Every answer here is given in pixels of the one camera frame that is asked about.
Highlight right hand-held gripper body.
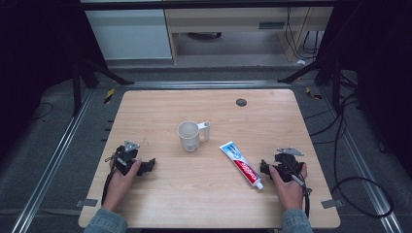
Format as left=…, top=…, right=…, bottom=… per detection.
left=273, top=147, right=305, bottom=183

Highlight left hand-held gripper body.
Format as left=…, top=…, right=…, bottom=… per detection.
left=114, top=140, right=142, bottom=177

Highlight toothpaste tube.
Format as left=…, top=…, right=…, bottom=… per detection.
left=219, top=141, right=264, bottom=191

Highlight white cup with handle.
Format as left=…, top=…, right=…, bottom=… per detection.
left=177, top=120, right=211, bottom=153

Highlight person's right hand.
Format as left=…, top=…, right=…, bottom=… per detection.
left=268, top=162, right=308, bottom=212

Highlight person's left hand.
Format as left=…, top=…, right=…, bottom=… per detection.
left=102, top=159, right=143, bottom=214

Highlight grey tape piece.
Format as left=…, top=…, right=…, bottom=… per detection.
left=75, top=197, right=99, bottom=209
left=321, top=198, right=345, bottom=210

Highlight yellow black tape strip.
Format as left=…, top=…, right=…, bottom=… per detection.
left=103, top=87, right=117, bottom=105
left=305, top=86, right=324, bottom=101

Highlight black metal stand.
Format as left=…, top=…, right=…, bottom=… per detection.
left=277, top=56, right=359, bottom=113
left=71, top=57, right=135, bottom=117

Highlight white cabinet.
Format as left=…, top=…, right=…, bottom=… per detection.
left=84, top=8, right=173, bottom=61

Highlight light wooden desk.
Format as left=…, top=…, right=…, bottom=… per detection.
left=163, top=6, right=334, bottom=64

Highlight left hand-held gripper cable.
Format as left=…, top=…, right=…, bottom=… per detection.
left=100, top=154, right=120, bottom=207

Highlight hand-held gripper cable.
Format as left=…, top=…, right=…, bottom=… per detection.
left=100, top=154, right=120, bottom=207
left=290, top=173, right=313, bottom=218

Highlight right hand-held gripper cable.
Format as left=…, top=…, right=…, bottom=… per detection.
left=290, top=173, right=313, bottom=218

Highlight long black looped floor cable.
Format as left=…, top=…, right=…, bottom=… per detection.
left=304, top=91, right=395, bottom=219

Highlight metal floor rail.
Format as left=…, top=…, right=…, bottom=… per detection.
left=318, top=86, right=406, bottom=233
left=10, top=87, right=95, bottom=233

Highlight thin black floor cable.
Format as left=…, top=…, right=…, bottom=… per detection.
left=31, top=102, right=54, bottom=121

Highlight metal cross rail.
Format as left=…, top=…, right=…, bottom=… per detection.
left=123, top=80, right=293, bottom=90

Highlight hanging black desk cables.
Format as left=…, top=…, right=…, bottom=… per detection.
left=286, top=6, right=322, bottom=62

